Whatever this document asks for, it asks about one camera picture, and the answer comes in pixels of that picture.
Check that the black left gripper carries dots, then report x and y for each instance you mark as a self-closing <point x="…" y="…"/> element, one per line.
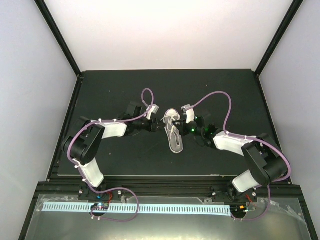
<point x="152" y="127"/>

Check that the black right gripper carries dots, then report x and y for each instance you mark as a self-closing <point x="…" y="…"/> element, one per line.
<point x="181" y="127"/>

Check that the grey canvas sneaker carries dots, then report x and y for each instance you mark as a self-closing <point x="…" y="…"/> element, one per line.
<point x="176" y="146"/>

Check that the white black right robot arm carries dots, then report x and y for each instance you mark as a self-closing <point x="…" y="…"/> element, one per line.
<point x="266" y="163"/>

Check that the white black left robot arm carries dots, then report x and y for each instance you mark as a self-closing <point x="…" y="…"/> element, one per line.
<point x="83" y="141"/>

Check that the left controller circuit board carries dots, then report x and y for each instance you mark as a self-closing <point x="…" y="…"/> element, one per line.
<point x="99" y="207"/>

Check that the controller circuit board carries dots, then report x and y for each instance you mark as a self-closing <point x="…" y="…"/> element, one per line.
<point x="243" y="209"/>
<point x="99" y="207"/>

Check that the right controller circuit board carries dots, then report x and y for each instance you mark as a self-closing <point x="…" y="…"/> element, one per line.
<point x="243" y="209"/>

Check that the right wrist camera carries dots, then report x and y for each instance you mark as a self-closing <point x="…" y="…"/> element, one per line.
<point x="189" y="112"/>

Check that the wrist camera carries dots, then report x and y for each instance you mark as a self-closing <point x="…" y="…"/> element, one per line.
<point x="152" y="109"/>
<point x="189" y="112"/>

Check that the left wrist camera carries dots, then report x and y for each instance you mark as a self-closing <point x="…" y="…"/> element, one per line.
<point x="152" y="109"/>

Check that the light blue slotted cable duct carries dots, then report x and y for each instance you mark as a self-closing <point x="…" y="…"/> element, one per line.
<point x="129" y="208"/>

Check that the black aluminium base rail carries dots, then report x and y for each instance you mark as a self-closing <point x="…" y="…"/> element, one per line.
<point x="212" y="187"/>

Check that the black left frame post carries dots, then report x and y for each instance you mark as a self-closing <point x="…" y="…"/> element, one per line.
<point x="49" y="19"/>

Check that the black frame post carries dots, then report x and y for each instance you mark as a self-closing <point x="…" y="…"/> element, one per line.
<point x="49" y="19"/>
<point x="280" y="32"/>

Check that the black right frame post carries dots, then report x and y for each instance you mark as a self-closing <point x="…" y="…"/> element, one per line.
<point x="280" y="32"/>

